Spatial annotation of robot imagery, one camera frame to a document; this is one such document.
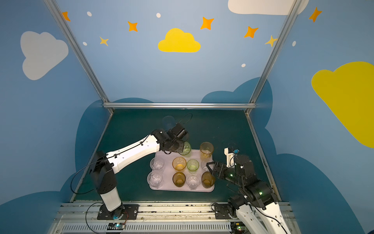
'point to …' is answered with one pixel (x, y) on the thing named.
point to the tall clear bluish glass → (168, 122)
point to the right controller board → (238, 227)
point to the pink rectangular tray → (168, 171)
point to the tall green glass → (187, 150)
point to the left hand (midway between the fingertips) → (182, 147)
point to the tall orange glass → (206, 149)
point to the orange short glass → (179, 163)
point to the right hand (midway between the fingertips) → (214, 164)
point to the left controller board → (116, 226)
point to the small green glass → (192, 165)
